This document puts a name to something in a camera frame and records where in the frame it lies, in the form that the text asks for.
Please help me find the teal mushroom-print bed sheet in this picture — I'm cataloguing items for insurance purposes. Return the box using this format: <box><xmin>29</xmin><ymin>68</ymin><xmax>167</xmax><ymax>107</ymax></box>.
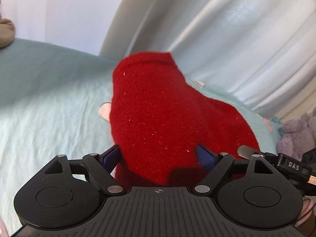
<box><xmin>0</xmin><ymin>37</ymin><xmax>282</xmax><ymax>237</ymax></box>

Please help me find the red knitted garment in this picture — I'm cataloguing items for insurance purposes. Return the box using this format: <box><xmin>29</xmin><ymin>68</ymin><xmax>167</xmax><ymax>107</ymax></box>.
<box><xmin>109</xmin><ymin>53</ymin><xmax>259</xmax><ymax>189</ymax></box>

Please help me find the grey-brown plush toy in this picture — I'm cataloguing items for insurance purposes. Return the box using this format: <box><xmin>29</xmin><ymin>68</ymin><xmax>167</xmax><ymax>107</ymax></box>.
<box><xmin>0</xmin><ymin>18</ymin><xmax>16</xmax><ymax>48</ymax></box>

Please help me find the white sheer curtain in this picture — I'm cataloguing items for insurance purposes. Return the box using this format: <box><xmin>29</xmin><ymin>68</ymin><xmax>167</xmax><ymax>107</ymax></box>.
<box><xmin>100</xmin><ymin>0</ymin><xmax>315</xmax><ymax>117</ymax></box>

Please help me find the purple teddy bear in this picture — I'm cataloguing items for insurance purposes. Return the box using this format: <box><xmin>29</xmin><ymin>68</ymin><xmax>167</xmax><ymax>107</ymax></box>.
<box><xmin>276</xmin><ymin>108</ymin><xmax>315</xmax><ymax>161</ymax></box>

